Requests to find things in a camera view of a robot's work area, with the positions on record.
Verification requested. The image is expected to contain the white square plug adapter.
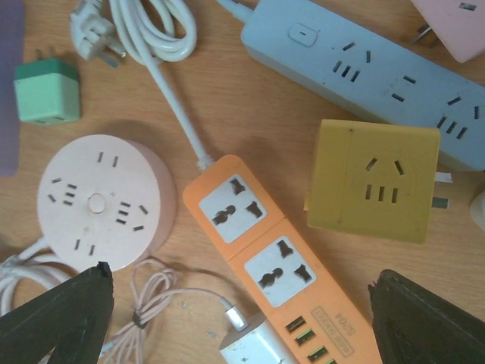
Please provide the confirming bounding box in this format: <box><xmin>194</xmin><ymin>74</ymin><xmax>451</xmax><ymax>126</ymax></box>
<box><xmin>469</xmin><ymin>190</ymin><xmax>485</xmax><ymax>231</ymax></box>

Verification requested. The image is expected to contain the purple power strip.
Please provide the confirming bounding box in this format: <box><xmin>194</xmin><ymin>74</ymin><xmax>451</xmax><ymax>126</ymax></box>
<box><xmin>0</xmin><ymin>0</ymin><xmax>25</xmax><ymax>177</ymax></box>

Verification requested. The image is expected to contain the pink round power socket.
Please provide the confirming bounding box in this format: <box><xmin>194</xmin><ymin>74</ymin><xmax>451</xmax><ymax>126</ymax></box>
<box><xmin>37</xmin><ymin>134</ymin><xmax>177</xmax><ymax>271</ymax></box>

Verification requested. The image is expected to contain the white USB charger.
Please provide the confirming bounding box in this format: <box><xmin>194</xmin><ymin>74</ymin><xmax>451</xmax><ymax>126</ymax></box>
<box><xmin>219</xmin><ymin>312</ymin><xmax>298</xmax><ymax>364</ymax></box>

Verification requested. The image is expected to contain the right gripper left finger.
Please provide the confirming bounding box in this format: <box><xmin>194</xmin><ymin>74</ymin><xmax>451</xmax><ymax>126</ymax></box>
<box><xmin>1</xmin><ymin>262</ymin><xmax>114</xmax><ymax>363</ymax></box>

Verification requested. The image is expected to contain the blue power strip cable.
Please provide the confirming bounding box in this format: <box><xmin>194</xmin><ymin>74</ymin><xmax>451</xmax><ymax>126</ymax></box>
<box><xmin>215</xmin><ymin>0</ymin><xmax>255</xmax><ymax>20</ymax></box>

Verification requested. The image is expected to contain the green plug adapter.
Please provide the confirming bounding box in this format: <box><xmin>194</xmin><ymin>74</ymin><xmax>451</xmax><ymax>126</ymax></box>
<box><xmin>14</xmin><ymin>49</ymin><xmax>81</xmax><ymax>126</ymax></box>

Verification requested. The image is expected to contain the orange power strip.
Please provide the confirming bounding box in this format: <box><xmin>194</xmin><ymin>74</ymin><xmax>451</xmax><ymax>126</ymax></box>
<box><xmin>183</xmin><ymin>155</ymin><xmax>381</xmax><ymax>363</ymax></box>

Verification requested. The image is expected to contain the pink cube socket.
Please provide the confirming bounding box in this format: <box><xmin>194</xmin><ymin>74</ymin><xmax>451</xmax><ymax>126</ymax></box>
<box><xmin>411</xmin><ymin>0</ymin><xmax>484</xmax><ymax>63</ymax></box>

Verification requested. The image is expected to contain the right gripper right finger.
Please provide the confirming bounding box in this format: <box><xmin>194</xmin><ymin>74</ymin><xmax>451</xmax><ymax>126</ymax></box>
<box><xmin>368</xmin><ymin>269</ymin><xmax>484</xmax><ymax>363</ymax></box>

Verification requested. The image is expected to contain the yellow cube socket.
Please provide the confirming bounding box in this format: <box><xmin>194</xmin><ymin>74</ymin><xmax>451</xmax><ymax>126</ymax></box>
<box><xmin>305</xmin><ymin>119</ymin><xmax>440</xmax><ymax>244</ymax></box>

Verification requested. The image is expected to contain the white orange-strip cable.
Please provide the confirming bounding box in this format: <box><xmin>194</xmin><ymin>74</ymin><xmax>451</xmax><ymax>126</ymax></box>
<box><xmin>70</xmin><ymin>0</ymin><xmax>213</xmax><ymax>170</ymax></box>

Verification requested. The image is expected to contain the blue power strip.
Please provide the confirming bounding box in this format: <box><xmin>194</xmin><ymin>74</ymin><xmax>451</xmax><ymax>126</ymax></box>
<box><xmin>241</xmin><ymin>1</ymin><xmax>484</xmax><ymax>171</ymax></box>

